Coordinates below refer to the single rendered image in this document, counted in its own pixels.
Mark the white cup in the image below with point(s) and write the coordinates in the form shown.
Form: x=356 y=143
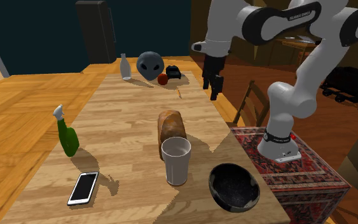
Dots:
x=176 y=166

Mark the orange pencil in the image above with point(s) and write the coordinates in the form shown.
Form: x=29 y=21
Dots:
x=179 y=92

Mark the clear glass bottle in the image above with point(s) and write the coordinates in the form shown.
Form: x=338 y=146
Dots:
x=125 y=69

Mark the brown bread loaf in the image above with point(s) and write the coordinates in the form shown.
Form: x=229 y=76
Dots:
x=170 y=125

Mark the small black toy car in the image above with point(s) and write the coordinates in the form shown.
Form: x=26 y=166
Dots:
x=173 y=72

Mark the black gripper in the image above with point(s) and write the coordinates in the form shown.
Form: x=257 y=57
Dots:
x=213 y=65

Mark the red patterned robot stand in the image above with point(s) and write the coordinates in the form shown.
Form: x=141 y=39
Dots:
x=302 y=183

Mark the red ball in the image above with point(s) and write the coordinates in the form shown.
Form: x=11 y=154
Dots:
x=163 y=79

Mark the wooden desk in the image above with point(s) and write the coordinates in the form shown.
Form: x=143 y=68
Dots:
x=291 y=47

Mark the black wheeled cart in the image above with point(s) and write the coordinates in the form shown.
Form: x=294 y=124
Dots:
x=350 y=83

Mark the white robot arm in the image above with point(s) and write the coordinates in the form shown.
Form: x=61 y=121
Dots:
x=293 y=90

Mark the white smartphone with black screen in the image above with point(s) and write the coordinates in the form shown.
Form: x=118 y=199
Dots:
x=83 y=188

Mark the wooden table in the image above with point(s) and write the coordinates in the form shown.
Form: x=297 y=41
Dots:
x=126 y=124

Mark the wooden chair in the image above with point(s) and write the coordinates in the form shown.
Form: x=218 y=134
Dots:
x=250 y=104

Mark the black refrigerator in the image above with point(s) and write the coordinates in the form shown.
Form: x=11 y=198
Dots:
x=95 y=31

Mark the black bowl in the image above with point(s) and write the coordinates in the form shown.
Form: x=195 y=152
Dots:
x=234 y=187

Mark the grey alien head mask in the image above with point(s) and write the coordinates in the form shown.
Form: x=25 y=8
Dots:
x=149 y=64

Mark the green spray bottle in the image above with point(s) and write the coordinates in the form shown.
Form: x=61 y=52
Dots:
x=68 y=139

